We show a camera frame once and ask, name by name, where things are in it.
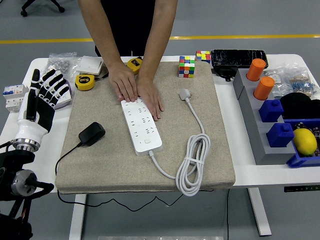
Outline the person's right hand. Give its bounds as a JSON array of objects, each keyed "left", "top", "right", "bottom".
[{"left": 107, "top": 62, "right": 139, "bottom": 103}]

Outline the person's left hand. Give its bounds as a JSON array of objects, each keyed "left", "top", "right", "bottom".
[{"left": 135, "top": 76, "right": 165, "bottom": 122}]

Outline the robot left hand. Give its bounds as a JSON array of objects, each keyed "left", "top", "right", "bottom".
[{"left": 13, "top": 68, "right": 71, "bottom": 145}]

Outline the white power strip with cord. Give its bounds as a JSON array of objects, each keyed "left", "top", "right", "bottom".
[{"left": 120, "top": 88, "right": 212, "bottom": 198}]

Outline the black plug with cord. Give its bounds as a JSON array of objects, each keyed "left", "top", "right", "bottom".
[{"left": 54, "top": 121, "right": 215, "bottom": 213}]

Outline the dark circuit board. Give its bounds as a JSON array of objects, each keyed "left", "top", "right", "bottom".
[{"left": 309, "top": 126, "right": 320, "bottom": 157}]

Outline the yellow tape measure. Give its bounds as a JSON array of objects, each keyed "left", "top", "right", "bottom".
[
  {"left": 74, "top": 74, "right": 96, "bottom": 91},
  {"left": 126, "top": 56, "right": 143, "bottom": 76}
]

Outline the white circuit breaker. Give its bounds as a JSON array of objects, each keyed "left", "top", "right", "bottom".
[{"left": 2, "top": 84, "right": 30, "bottom": 113}]

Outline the large colourful puzzle cube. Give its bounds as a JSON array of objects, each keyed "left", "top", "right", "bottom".
[{"left": 178, "top": 55, "right": 196, "bottom": 79}]

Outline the purple bowl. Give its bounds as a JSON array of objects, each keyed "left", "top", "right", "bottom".
[{"left": 53, "top": 78, "right": 74, "bottom": 111}]

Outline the clear bag of screws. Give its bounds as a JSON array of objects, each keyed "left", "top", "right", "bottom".
[{"left": 41, "top": 51, "right": 82, "bottom": 82}]

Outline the small colourful puzzle cube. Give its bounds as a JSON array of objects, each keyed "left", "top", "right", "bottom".
[{"left": 195, "top": 50, "right": 212, "bottom": 64}]

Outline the small black device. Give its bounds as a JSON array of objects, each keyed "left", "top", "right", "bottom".
[{"left": 212, "top": 66, "right": 238, "bottom": 83}]

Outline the grey-brown mat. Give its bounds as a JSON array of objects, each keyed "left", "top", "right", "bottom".
[{"left": 54, "top": 61, "right": 237, "bottom": 195}]

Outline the black wrapped tray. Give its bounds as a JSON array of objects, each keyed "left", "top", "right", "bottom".
[{"left": 210, "top": 48, "right": 269, "bottom": 70}]

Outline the white table leg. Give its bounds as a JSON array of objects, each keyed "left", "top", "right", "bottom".
[
  {"left": 68, "top": 193, "right": 88, "bottom": 240},
  {"left": 247, "top": 187, "right": 273, "bottom": 237}
]

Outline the orange cylinder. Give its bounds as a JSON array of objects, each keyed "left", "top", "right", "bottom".
[
  {"left": 246, "top": 58, "right": 267, "bottom": 82},
  {"left": 253, "top": 76, "right": 276, "bottom": 101}
]

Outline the black office chair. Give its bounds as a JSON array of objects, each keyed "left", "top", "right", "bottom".
[{"left": 20, "top": 0, "right": 66, "bottom": 18}]

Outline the grey peg block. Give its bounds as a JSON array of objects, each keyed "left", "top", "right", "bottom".
[{"left": 232, "top": 67, "right": 297, "bottom": 166}]

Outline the blue block with knob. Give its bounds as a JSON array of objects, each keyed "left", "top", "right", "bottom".
[
  {"left": 258, "top": 99, "right": 285, "bottom": 123},
  {"left": 265, "top": 122, "right": 295, "bottom": 148}
]

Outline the clear bag of parts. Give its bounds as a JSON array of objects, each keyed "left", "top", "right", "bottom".
[{"left": 263, "top": 68, "right": 293, "bottom": 100}]

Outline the black cloth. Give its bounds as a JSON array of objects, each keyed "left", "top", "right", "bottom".
[{"left": 279, "top": 92, "right": 320, "bottom": 120}]

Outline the clear bag of resistors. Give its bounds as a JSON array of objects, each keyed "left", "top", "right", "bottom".
[{"left": 287, "top": 62, "right": 320, "bottom": 98}]

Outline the yellow lemon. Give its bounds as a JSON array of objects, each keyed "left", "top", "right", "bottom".
[{"left": 292, "top": 127, "right": 318, "bottom": 157}]

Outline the blue plastic bin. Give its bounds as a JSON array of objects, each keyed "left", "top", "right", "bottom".
[{"left": 284, "top": 118, "right": 320, "bottom": 169}]

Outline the black table control panel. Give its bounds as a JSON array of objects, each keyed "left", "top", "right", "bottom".
[{"left": 283, "top": 184, "right": 320, "bottom": 193}]

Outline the black tape measure strap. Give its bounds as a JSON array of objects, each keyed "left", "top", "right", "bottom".
[{"left": 94, "top": 71, "right": 110, "bottom": 82}]

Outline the white wall switch panel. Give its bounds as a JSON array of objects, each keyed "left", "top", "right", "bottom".
[{"left": 74, "top": 55, "right": 105, "bottom": 76}]

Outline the white wall socket plate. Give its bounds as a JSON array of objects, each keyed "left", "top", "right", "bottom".
[{"left": 56, "top": 86, "right": 73, "bottom": 106}]

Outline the thin black hanging cable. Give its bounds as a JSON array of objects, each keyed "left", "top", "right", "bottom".
[{"left": 225, "top": 188, "right": 231, "bottom": 240}]

